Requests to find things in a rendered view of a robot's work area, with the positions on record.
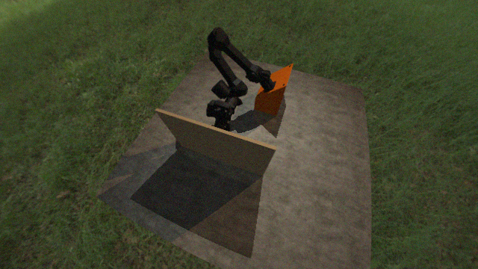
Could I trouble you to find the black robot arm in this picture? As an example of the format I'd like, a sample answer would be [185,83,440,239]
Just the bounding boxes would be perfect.
[206,27,276,117]

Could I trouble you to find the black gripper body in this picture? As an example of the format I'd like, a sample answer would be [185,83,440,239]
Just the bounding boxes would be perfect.
[213,99,235,132]

